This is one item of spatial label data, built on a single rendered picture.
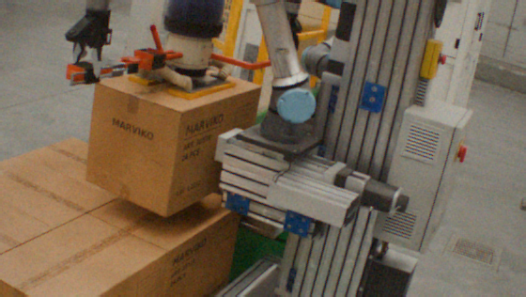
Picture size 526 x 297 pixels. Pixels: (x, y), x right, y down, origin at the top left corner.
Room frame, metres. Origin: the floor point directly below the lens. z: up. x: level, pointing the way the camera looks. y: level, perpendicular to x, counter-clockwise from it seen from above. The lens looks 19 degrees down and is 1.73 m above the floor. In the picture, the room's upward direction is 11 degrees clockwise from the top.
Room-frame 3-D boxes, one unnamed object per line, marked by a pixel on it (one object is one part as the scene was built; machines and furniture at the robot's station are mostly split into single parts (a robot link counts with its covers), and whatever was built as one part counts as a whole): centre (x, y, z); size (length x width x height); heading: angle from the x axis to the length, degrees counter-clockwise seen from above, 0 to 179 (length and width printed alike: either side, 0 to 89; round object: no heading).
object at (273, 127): (2.16, -0.04, 1.09); 0.15 x 0.15 x 0.10
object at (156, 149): (2.47, 0.36, 0.87); 0.60 x 0.40 x 0.40; 157
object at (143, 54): (2.24, 0.46, 1.20); 0.10 x 0.08 x 0.06; 67
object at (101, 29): (1.94, 0.59, 1.34); 0.09 x 0.08 x 0.12; 157
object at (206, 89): (2.43, 0.28, 1.10); 0.34 x 0.10 x 0.05; 157
